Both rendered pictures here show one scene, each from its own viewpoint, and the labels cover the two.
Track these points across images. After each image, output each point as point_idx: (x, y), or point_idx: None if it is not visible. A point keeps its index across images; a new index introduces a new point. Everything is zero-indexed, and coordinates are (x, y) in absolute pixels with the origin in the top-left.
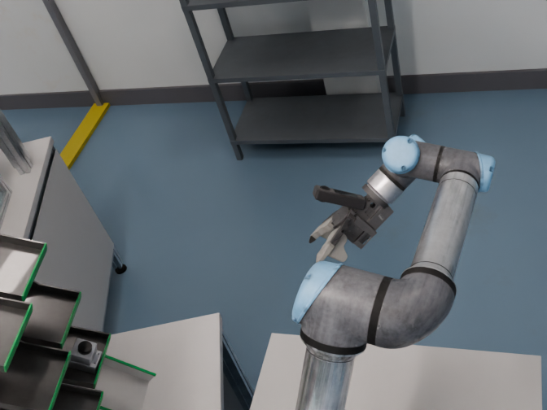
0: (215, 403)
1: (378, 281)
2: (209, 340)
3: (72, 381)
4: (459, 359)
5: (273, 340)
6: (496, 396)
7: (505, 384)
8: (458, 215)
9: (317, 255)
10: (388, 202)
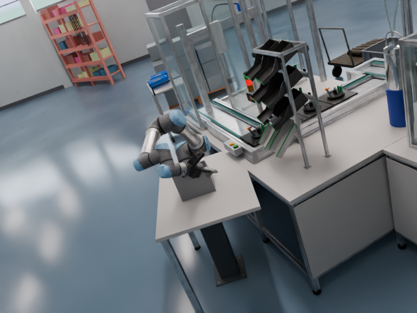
0: (267, 182)
1: (159, 118)
2: (285, 193)
3: None
4: (183, 227)
5: (257, 204)
6: (170, 223)
7: (167, 227)
8: (143, 143)
9: None
10: None
